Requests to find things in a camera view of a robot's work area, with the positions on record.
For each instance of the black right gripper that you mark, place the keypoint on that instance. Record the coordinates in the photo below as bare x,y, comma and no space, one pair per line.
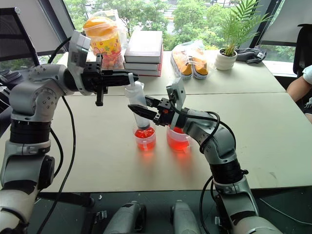
163,114

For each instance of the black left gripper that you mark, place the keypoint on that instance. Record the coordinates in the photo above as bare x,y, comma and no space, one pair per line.
91,78

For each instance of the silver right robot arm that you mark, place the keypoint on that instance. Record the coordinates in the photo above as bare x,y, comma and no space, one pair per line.
219,143

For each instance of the person bare forearm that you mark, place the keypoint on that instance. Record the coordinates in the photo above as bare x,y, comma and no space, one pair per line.
298,89

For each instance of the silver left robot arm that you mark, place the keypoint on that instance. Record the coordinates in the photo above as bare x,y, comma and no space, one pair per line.
29,97

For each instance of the clear cup red liquid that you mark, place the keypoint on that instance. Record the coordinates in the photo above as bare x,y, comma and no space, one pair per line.
178,143
145,140

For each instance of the red hardcover book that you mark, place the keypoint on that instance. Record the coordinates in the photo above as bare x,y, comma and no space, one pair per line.
141,66
143,72

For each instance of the white hardcover book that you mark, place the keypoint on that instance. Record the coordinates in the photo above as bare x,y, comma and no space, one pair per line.
143,46

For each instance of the yellow canvas sneaker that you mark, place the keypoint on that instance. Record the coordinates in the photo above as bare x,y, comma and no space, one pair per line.
200,67
182,65

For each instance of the orange sneakers in plastic bag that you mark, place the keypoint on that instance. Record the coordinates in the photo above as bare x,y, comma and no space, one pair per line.
192,47

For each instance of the green plant white pot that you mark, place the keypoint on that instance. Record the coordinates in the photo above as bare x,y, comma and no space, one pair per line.
228,58

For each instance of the black mesh chair back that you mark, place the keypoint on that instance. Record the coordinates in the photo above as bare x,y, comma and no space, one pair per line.
14,36

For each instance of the grey folded cloth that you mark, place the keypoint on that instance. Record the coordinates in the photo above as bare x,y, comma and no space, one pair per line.
248,54

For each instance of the grey rounded robot leg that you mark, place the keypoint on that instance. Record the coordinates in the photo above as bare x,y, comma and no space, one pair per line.
124,219
184,219

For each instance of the black office chair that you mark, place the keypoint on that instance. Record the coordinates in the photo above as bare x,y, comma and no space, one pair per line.
303,48

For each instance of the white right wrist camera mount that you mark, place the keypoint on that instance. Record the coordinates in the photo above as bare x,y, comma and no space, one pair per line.
179,90

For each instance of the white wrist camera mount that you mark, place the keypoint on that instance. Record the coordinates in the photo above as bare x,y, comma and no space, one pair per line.
76,52
179,90

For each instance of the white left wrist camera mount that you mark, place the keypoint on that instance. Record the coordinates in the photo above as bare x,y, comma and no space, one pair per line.
76,52

